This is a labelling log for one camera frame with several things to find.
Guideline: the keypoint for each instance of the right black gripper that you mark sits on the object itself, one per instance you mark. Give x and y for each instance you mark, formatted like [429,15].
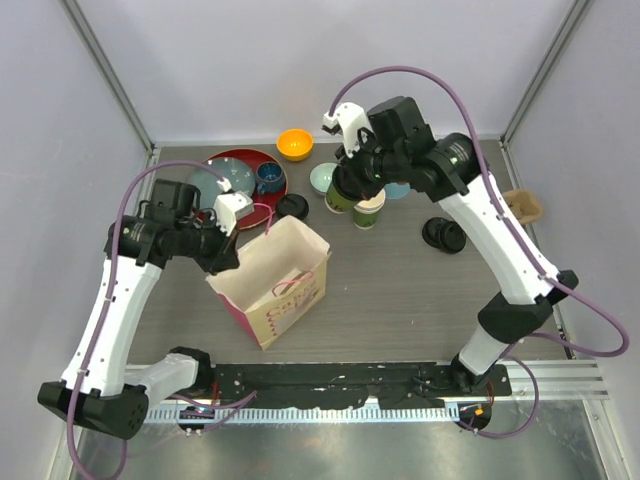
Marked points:
[352,181]

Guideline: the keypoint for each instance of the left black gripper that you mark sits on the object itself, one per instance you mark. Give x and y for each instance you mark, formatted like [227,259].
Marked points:
[225,256]

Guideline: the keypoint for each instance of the green paper cup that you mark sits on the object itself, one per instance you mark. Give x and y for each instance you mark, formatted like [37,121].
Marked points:
[336,201]

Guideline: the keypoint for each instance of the black coffee cup lid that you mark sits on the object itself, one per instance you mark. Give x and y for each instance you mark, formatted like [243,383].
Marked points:
[294,205]

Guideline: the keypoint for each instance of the pink paper bag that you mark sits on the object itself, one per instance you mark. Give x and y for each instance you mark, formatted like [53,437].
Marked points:
[282,274]

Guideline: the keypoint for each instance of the stack of black lids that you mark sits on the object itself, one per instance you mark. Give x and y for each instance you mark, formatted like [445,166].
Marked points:
[444,235]

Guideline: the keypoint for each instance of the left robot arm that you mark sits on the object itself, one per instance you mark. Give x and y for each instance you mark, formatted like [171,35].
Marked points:
[120,310]

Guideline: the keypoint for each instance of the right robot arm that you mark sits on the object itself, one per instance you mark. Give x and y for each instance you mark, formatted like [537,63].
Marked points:
[391,143]

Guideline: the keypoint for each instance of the light blue straw holder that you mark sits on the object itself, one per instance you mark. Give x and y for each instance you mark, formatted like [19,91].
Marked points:
[396,191]

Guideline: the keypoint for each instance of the light green bowl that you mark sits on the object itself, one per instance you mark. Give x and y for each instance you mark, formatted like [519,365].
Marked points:
[321,177]

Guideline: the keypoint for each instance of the red round tray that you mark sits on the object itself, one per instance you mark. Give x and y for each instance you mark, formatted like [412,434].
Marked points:
[254,158]

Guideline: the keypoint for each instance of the orange bowl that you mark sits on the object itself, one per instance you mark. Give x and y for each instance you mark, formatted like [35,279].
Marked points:
[295,144]

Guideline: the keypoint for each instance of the large blue-grey plate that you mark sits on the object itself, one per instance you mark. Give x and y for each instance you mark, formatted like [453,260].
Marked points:
[239,173]

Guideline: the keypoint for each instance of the dark blue ceramic cup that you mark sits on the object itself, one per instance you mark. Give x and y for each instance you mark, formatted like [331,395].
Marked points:
[270,178]

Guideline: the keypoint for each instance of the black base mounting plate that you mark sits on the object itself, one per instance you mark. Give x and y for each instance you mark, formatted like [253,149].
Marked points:
[338,386]

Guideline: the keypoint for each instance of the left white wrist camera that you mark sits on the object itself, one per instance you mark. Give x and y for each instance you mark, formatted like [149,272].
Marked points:
[230,207]

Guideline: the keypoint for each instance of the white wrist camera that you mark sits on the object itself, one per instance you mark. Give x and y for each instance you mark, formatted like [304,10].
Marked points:
[350,121]
[230,207]

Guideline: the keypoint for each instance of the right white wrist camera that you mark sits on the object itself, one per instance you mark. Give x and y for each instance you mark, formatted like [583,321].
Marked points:
[350,121]

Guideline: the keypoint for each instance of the aluminium front rail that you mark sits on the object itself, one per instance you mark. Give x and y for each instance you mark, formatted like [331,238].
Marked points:
[540,380]

